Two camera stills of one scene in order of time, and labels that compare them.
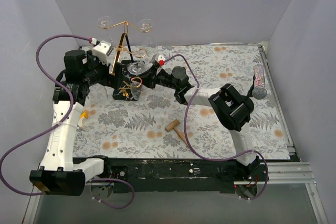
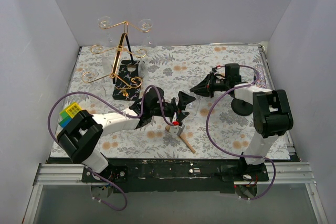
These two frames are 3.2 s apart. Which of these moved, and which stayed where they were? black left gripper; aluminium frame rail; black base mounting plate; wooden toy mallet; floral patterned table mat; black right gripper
Moved: black left gripper; black right gripper
Stayed: wooden toy mallet; black base mounting plate; floral patterned table mat; aluminium frame rail
